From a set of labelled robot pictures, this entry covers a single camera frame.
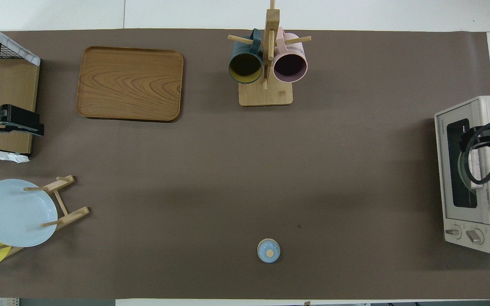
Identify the light blue plate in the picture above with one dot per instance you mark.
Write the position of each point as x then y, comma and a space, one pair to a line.
15, 212

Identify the wooden plate rack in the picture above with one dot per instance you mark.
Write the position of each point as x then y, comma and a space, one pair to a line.
72, 216

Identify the wooden serving tray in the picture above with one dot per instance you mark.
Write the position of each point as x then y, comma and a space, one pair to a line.
130, 83

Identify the brown table mat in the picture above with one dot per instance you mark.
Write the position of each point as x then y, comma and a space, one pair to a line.
185, 191

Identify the pink mug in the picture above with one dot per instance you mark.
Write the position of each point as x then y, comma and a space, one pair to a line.
289, 68

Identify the wooden mug tree stand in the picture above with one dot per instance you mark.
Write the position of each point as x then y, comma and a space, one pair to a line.
266, 95

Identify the dark teal mug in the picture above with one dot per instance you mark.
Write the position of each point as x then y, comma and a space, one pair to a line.
245, 68

